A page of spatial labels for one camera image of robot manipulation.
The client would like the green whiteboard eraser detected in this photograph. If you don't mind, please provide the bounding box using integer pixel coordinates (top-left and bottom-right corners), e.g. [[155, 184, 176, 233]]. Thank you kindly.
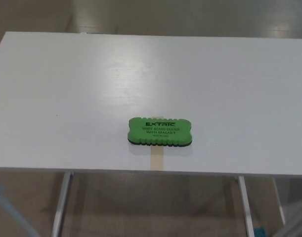
[[127, 117, 193, 149]]

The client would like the beige masking tape strip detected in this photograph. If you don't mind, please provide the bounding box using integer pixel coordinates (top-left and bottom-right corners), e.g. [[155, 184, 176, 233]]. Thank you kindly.
[[150, 115, 165, 171]]

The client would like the white metal table leg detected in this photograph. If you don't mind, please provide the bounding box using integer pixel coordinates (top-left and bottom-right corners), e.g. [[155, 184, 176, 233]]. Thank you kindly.
[[54, 172, 75, 237], [270, 175, 287, 226], [237, 175, 256, 237]]

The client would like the blue-grey metal frame bar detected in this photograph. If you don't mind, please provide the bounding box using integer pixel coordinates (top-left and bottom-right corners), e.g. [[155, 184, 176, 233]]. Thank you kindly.
[[0, 182, 31, 237]]

